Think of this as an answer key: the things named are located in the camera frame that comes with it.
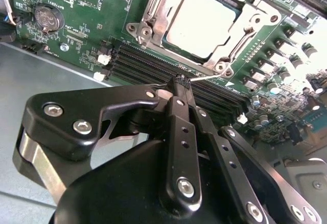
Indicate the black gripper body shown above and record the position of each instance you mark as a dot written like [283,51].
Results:
[115,196]

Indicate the silver CPU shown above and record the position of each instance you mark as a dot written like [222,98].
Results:
[201,22]

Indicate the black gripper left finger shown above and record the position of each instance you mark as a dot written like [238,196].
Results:
[178,145]

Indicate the metal socket cover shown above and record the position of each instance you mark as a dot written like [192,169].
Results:
[163,14]

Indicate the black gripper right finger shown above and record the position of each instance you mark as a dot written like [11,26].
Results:
[230,157]

